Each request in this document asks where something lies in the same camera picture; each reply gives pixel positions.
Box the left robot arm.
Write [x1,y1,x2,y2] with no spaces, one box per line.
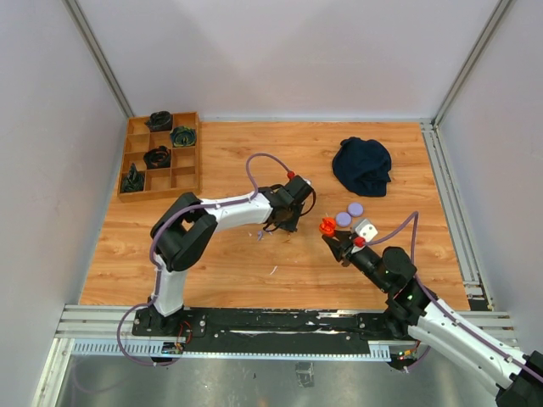
[149,175,316,336]

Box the green yellow rolled tie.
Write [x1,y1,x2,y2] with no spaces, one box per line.
[170,125,197,148]

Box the black orange rolled tie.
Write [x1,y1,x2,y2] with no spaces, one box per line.
[143,146,171,170]

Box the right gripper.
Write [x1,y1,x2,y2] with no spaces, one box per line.
[323,228,390,292]

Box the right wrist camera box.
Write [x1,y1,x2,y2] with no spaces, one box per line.
[351,218,378,248]

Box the navy blue cloth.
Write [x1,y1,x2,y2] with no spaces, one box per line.
[332,137,392,198]

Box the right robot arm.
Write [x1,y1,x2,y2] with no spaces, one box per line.
[322,231,542,406]

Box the wooden compartment tray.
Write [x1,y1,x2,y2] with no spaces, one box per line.
[117,111,202,203]

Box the dark green folded tie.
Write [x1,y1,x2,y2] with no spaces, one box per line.
[120,163,145,193]

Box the black rolled tie top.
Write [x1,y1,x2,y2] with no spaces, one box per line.
[145,110,173,132]

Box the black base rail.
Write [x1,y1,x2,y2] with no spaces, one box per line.
[132,308,417,357]

